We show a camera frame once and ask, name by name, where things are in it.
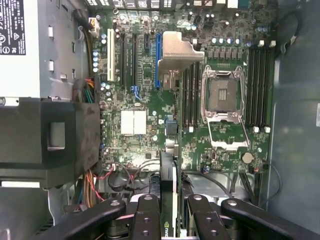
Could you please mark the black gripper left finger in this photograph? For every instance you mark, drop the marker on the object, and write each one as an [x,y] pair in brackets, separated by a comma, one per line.
[105,220]

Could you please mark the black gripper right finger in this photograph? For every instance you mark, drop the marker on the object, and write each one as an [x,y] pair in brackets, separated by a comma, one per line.
[210,220]

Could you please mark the silver coin battery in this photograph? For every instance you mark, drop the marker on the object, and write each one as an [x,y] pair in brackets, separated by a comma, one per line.
[247,158]

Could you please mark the metal socket cover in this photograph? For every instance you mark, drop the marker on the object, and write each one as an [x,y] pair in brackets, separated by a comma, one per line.
[228,133]

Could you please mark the silver chipset heatsink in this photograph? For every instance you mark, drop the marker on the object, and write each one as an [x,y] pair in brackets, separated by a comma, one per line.
[133,122]

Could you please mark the green motherboard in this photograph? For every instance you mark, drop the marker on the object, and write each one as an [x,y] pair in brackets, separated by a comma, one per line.
[155,105]

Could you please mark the RAM slot with white clips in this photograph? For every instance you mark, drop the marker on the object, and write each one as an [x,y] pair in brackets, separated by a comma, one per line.
[258,85]
[191,95]
[270,85]

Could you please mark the open black PC case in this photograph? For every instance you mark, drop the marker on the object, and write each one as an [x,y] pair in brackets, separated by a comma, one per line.
[295,125]

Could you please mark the CPU socket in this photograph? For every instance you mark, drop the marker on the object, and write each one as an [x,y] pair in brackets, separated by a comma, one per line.
[223,92]

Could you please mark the long black expansion slot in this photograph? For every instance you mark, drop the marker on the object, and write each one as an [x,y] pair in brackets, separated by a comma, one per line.
[134,60]
[122,60]

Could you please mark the white expansion slot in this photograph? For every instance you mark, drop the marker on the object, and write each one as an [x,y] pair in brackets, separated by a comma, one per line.
[111,55]

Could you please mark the grey power supply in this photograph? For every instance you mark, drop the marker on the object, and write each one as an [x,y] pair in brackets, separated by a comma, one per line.
[50,62]

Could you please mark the blue expansion slot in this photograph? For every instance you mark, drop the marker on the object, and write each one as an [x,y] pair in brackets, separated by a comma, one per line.
[157,50]

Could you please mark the short dark expansion slot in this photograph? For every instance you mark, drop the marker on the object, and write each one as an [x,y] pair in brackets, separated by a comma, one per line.
[146,42]

